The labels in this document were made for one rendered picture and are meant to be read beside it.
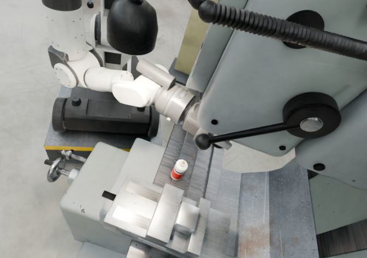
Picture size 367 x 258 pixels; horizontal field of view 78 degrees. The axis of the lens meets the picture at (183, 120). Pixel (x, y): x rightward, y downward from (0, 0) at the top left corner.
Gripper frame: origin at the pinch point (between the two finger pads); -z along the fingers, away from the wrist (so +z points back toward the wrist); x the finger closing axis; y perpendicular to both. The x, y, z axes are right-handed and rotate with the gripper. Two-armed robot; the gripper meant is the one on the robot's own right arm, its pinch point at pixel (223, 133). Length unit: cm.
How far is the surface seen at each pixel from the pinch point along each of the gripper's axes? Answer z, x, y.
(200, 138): 3.8, -14.4, -11.1
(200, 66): 11.0, -5.0, -17.1
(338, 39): -1.2, -19.3, -35.8
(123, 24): 19.7, -16.8, -25.2
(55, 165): 51, -14, 57
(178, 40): 103, 219, 124
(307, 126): -7.7, -11.7, -22.4
